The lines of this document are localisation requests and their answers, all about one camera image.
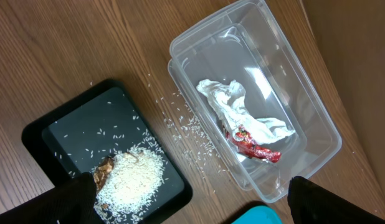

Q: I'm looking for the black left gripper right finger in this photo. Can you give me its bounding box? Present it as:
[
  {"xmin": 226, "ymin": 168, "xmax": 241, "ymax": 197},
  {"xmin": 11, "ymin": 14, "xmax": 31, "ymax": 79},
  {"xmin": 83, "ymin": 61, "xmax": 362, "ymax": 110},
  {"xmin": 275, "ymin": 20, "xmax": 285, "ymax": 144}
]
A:
[{"xmin": 287, "ymin": 176, "xmax": 385, "ymax": 224}]

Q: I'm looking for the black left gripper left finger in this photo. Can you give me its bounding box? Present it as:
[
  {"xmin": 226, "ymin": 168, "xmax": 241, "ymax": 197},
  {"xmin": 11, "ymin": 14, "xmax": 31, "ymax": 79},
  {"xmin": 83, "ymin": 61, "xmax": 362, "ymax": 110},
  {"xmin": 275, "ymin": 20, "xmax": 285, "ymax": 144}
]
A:
[{"xmin": 0, "ymin": 172, "xmax": 102, "ymax": 224}]

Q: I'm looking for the red snack wrapper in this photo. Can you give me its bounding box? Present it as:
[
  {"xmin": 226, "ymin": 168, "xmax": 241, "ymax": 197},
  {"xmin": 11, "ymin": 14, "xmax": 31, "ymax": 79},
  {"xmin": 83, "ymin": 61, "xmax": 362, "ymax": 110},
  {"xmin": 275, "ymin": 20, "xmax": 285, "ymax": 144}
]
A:
[{"xmin": 223, "ymin": 126, "xmax": 282, "ymax": 163}]

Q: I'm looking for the white tissue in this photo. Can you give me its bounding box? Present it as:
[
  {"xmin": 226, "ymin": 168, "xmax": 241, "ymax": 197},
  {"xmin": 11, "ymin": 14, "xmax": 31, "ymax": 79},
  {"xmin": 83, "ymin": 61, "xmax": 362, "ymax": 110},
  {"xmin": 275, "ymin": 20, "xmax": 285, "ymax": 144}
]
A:
[{"xmin": 196, "ymin": 79, "xmax": 296, "ymax": 145}]

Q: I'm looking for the brown food scrap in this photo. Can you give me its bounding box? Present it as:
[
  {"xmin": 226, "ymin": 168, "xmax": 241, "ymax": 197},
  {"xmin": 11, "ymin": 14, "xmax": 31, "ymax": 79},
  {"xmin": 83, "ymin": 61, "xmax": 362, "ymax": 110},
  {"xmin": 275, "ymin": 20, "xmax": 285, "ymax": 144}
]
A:
[{"xmin": 93, "ymin": 157, "xmax": 114, "ymax": 193}]

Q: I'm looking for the teal plastic tray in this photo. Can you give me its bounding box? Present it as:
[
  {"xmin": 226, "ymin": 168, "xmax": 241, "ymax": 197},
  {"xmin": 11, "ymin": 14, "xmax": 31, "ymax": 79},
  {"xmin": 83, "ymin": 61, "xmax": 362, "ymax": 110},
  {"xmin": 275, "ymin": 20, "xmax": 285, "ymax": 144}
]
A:
[{"xmin": 232, "ymin": 205, "xmax": 282, "ymax": 224}]

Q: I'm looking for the pile of rice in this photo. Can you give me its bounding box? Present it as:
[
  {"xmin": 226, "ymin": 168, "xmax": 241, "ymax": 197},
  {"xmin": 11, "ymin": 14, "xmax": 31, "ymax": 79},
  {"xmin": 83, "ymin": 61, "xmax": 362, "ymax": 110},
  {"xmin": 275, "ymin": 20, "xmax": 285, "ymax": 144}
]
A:
[{"xmin": 94, "ymin": 147, "xmax": 164, "ymax": 223}]

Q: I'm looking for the black tray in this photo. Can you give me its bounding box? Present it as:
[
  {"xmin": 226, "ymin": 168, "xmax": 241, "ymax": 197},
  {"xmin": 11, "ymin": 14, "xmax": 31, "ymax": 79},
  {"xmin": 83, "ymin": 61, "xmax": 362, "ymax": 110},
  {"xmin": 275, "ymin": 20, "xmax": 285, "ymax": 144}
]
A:
[{"xmin": 21, "ymin": 79, "xmax": 193, "ymax": 223}]

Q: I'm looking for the clear plastic bin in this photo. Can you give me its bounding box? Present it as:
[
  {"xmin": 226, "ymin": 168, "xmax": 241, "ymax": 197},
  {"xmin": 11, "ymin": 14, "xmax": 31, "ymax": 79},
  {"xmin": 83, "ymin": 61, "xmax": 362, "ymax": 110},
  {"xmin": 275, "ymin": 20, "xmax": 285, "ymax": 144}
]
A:
[{"xmin": 168, "ymin": 1, "xmax": 342, "ymax": 203}]

